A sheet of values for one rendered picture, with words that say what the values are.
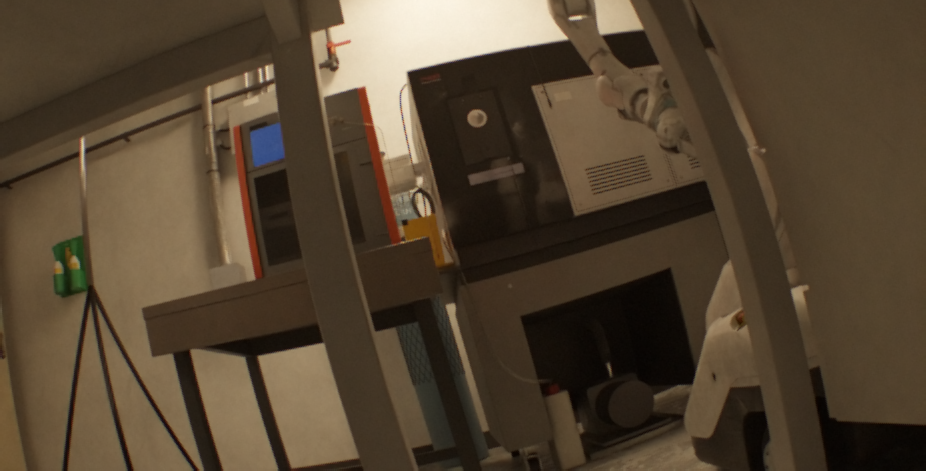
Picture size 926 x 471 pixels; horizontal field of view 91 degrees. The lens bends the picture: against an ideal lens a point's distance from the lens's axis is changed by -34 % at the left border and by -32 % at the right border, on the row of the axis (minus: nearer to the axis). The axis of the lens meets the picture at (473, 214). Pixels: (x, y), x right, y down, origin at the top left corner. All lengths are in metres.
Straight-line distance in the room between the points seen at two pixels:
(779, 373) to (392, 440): 0.43
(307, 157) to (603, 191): 1.58
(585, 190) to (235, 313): 1.24
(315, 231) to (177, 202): 2.99
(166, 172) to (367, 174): 2.34
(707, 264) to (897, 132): 1.62
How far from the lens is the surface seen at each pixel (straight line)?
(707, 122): 0.74
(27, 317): 4.16
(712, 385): 1.14
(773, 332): 0.72
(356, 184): 1.50
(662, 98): 1.13
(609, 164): 2.19
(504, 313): 1.96
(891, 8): 0.57
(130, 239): 3.71
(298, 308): 1.37
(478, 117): 2.17
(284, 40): 0.73
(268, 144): 1.58
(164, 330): 1.49
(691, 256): 2.13
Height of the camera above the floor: 0.41
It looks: 13 degrees up
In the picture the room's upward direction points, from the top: 16 degrees counter-clockwise
